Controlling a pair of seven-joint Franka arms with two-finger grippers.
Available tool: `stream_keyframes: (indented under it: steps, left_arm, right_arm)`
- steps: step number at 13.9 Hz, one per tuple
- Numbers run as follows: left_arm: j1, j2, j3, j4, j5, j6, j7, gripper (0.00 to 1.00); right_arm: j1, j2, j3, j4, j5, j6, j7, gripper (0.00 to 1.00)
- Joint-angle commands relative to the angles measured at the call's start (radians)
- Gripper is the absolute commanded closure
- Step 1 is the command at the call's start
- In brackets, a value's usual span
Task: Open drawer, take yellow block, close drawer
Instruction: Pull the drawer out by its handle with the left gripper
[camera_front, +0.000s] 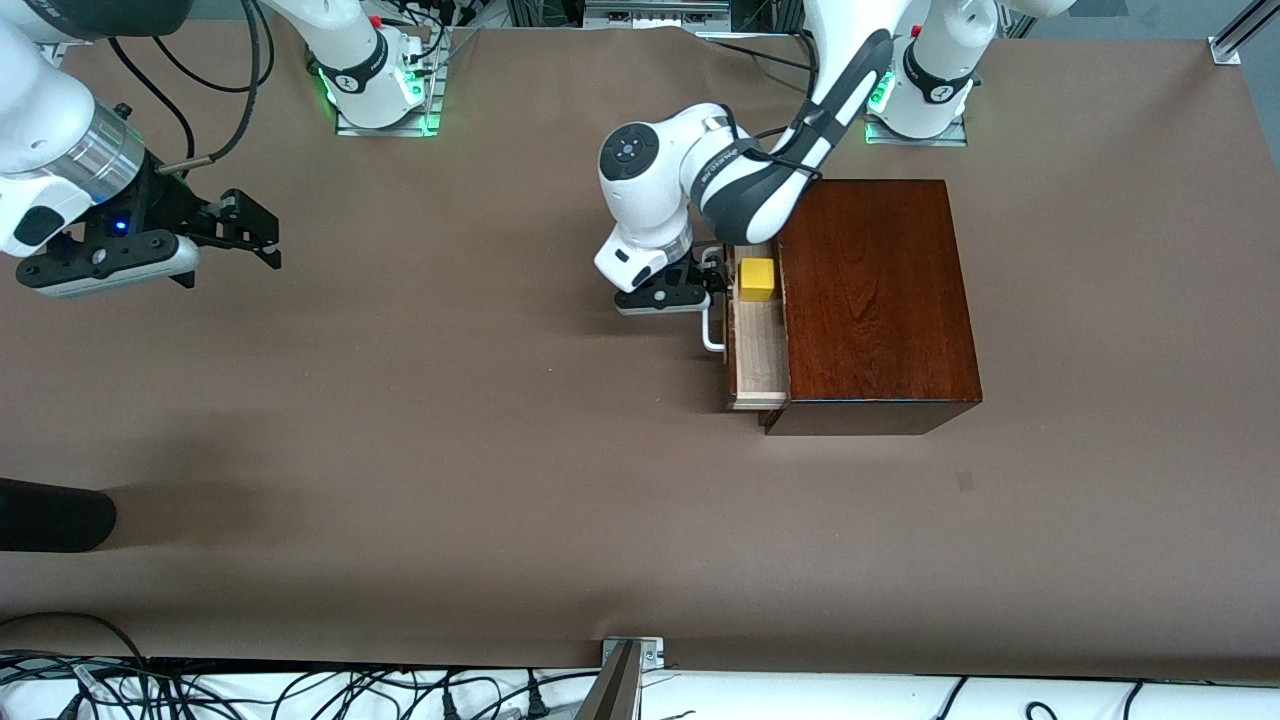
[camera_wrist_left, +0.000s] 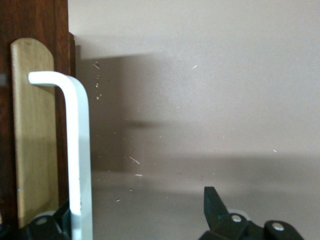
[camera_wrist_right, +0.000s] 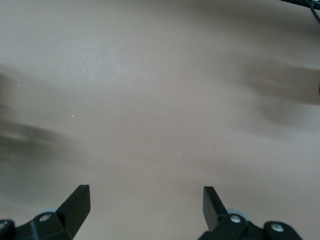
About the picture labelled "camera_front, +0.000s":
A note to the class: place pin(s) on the metal bracket with screws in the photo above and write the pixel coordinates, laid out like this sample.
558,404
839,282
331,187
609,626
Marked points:
650,650

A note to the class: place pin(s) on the dark brown wooden drawer cabinet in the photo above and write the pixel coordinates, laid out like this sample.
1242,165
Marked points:
880,300

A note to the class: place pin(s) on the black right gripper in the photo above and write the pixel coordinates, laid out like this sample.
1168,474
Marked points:
168,203

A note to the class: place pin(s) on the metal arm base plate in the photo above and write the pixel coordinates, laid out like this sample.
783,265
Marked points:
955,135
428,110

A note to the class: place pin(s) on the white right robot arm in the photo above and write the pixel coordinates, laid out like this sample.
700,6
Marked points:
40,110

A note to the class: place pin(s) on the black cylindrical object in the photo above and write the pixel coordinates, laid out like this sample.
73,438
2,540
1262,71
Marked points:
50,515

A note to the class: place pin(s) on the white lower shelf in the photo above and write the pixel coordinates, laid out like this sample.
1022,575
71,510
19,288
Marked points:
800,700

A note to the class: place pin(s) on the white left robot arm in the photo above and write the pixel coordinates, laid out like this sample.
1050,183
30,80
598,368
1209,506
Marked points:
660,180

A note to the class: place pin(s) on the grey metal equipment box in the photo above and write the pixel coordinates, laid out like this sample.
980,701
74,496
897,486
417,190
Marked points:
655,12

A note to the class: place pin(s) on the yellow cube block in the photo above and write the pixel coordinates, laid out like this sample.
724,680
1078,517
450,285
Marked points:
758,280

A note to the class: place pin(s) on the brown table cover sheet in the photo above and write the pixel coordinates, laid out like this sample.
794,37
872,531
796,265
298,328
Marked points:
550,450

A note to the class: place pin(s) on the dark camera mount beam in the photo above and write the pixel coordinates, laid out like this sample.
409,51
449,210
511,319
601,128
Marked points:
610,690

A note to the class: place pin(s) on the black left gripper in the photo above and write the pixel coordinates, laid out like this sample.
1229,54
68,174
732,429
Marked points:
693,272

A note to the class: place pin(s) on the aluminium profile rail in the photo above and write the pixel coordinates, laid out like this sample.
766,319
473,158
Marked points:
1240,35

